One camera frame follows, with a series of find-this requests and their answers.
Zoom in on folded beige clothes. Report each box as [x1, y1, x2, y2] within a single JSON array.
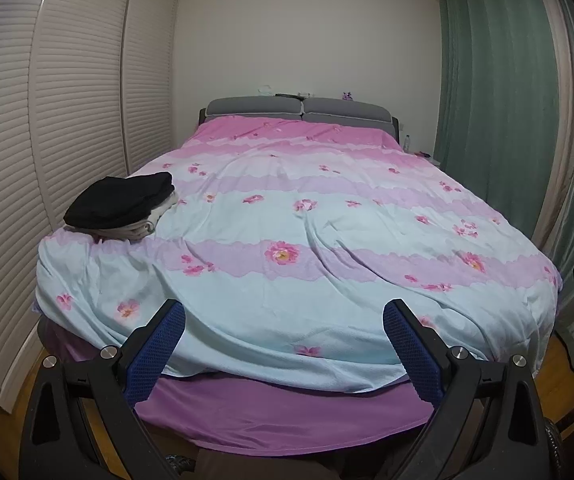
[[67, 192, 178, 247]]

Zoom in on black pants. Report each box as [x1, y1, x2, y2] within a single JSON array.
[[63, 171, 176, 231]]

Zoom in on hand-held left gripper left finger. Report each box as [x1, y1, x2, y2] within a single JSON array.
[[19, 298, 188, 480]]

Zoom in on person's legs in brown trousers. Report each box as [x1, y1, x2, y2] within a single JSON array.
[[198, 447, 402, 480]]

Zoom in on bed with purple sheet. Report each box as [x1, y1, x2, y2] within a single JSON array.
[[32, 95, 566, 459]]

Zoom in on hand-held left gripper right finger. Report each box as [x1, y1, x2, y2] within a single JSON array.
[[383, 298, 550, 480]]

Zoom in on white louvered wardrobe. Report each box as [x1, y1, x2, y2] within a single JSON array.
[[0, 0, 180, 415]]

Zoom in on beige sheer curtain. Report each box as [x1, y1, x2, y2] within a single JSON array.
[[531, 0, 574, 257]]

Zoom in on grey headboard cushion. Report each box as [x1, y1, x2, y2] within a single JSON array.
[[206, 97, 302, 121], [302, 98, 394, 125]]

